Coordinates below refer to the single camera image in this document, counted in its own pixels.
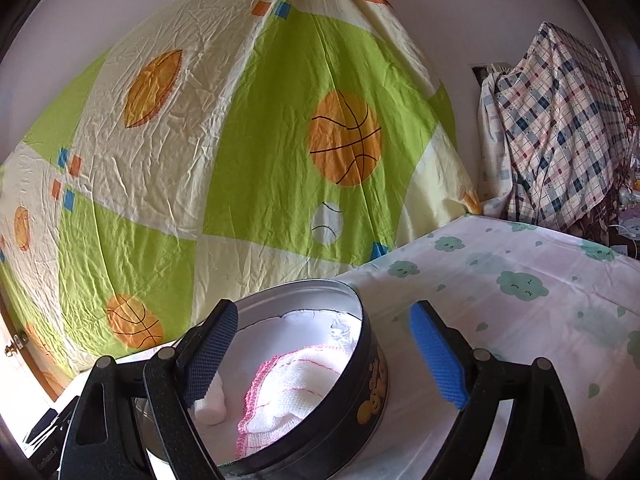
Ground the brown wooden door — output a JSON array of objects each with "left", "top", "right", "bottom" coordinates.
[{"left": 1, "top": 298, "right": 72, "bottom": 401}]

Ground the round metal cookie tin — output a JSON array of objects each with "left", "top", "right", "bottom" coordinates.
[{"left": 134, "top": 278, "right": 391, "bottom": 480}]

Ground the white sponge block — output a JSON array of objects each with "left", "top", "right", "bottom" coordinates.
[{"left": 193, "top": 373, "right": 228, "bottom": 426}]

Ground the cloud print table cloth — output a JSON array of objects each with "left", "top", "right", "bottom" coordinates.
[{"left": 58, "top": 207, "right": 639, "bottom": 479}]

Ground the brass door knob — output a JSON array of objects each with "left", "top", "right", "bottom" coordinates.
[{"left": 4, "top": 330, "right": 29, "bottom": 358}]

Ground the plaid cloth cover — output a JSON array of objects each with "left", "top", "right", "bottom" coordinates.
[{"left": 478, "top": 22, "right": 634, "bottom": 231}]

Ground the white towel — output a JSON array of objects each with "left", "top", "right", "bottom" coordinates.
[{"left": 269, "top": 310, "right": 361, "bottom": 353}]

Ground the pink edged white knit cloth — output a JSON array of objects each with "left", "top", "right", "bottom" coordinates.
[{"left": 235, "top": 346, "right": 352, "bottom": 458}]

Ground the green cream sports bedsheet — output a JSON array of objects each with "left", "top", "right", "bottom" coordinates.
[{"left": 1, "top": 0, "right": 478, "bottom": 380}]

